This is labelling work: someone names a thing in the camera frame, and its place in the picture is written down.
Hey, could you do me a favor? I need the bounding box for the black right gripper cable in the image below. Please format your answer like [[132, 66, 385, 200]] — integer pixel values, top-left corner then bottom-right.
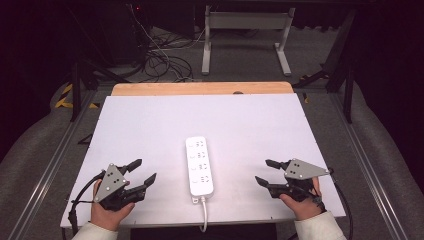
[[327, 167, 354, 240]]

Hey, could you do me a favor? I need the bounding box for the white power strip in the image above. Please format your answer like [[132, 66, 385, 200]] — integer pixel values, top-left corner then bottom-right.
[[185, 135, 215, 205]]

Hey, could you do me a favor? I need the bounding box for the white power strip cable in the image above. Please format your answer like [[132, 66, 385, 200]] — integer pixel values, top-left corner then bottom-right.
[[198, 196, 210, 234]]

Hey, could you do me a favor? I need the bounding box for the white metal desk frame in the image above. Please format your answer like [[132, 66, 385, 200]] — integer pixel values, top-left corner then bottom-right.
[[201, 4, 297, 77]]

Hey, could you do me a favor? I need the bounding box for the white table cover board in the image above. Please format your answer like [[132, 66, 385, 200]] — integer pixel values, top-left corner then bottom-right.
[[60, 92, 347, 230]]

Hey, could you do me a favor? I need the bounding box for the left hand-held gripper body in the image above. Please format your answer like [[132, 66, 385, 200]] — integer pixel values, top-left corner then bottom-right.
[[93, 162, 148, 212]]

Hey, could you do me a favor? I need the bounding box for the person's left hand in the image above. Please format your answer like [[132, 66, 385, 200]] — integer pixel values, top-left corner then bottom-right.
[[90, 179, 136, 232]]

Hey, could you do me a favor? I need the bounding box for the bundle of floor cables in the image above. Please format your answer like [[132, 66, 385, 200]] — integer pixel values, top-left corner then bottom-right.
[[129, 3, 214, 84]]

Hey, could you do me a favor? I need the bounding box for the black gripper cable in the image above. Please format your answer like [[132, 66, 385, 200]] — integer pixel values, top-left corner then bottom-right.
[[67, 169, 106, 236], [327, 167, 354, 240]]

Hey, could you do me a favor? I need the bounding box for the grey metal floor rail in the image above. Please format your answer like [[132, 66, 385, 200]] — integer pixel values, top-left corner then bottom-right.
[[327, 92, 410, 240], [6, 89, 98, 240]]

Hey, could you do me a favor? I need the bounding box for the person's right hand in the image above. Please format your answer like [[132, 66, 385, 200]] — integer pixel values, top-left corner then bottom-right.
[[279, 176, 326, 222]]

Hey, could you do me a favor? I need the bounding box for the black metal stand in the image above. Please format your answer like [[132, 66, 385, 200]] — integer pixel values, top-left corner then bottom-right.
[[292, 9, 357, 125], [69, 55, 132, 123]]

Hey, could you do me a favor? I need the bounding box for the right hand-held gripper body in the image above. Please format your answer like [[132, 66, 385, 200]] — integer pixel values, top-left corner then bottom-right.
[[268, 158, 332, 203]]

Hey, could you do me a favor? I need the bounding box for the black computer tower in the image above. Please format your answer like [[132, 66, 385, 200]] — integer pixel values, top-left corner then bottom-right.
[[99, 2, 152, 67]]

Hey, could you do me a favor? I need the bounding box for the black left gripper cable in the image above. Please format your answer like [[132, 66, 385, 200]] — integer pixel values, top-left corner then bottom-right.
[[67, 169, 106, 236]]

